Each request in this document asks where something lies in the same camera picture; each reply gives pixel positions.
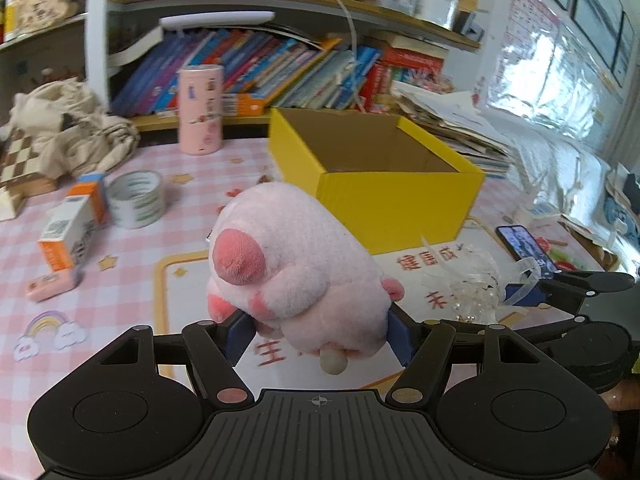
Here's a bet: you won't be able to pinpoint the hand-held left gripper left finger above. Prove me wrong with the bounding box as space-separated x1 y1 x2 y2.
75 310 256 406

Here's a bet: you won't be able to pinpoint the wooden chessboard box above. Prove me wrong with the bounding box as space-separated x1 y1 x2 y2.
0 125 58 198

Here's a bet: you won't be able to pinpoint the thick black-covered book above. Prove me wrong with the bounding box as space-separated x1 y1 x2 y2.
107 25 166 68

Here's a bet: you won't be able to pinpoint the wooden bookshelf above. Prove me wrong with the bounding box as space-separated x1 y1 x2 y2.
85 0 483 133

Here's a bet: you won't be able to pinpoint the small orange box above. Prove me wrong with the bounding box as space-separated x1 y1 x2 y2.
220 92 268 116

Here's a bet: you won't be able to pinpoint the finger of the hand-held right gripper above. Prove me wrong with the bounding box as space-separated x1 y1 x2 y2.
520 315 593 347
505 270 636 313

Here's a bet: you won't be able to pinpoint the yellow cardboard box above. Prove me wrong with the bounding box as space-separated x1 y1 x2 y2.
268 106 486 256

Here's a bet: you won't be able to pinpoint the white cable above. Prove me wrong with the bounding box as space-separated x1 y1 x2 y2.
292 0 368 111

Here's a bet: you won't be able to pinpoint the row of colourful books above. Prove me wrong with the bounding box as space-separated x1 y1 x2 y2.
110 27 383 116

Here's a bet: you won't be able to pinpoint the orange and white medicine box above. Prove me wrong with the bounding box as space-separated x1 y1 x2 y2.
38 172 109 272

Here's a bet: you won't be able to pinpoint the pink plush toy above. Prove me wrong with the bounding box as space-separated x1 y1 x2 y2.
205 182 406 376

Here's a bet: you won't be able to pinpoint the white tissue box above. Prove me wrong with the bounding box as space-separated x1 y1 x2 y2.
0 187 28 222

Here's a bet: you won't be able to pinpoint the pink printed canister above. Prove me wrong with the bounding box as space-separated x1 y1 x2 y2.
178 63 223 156

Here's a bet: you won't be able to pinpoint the beige tote bag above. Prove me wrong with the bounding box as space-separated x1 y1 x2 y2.
7 77 141 183

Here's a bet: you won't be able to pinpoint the grey tape roll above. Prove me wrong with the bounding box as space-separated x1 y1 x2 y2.
107 170 167 230

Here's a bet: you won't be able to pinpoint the pink checked printed tablecloth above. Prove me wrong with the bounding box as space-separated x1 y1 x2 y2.
0 135 616 396

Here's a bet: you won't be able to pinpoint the wall poster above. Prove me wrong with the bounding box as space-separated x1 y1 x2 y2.
510 0 562 61

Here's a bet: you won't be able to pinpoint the stack of papers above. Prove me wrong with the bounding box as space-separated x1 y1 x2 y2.
392 82 516 178

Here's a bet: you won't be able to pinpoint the pink eraser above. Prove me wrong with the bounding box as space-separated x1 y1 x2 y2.
26 269 83 302

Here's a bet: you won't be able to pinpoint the red book boxes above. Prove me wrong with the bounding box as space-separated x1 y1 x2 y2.
367 42 446 111

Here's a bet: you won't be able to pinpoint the clear bag of beads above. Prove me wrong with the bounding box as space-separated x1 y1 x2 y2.
420 235 541 323

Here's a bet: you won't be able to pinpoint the white desk lamp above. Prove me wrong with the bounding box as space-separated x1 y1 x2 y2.
159 10 277 31

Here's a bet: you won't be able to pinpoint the black smartphone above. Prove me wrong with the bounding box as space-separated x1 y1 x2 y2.
496 225 558 278

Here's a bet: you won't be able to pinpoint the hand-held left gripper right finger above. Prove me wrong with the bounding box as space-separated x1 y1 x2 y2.
386 305 563 406

